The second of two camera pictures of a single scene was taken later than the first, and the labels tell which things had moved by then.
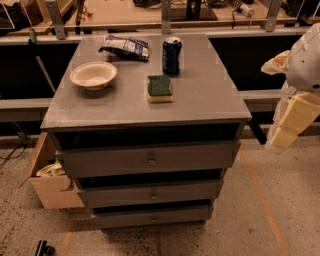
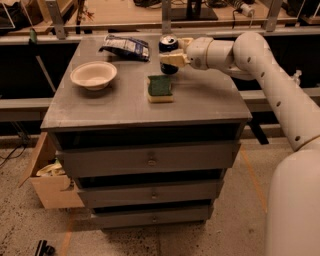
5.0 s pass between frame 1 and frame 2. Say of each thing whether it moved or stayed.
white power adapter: stayed
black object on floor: stayed
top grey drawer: stayed
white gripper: moved
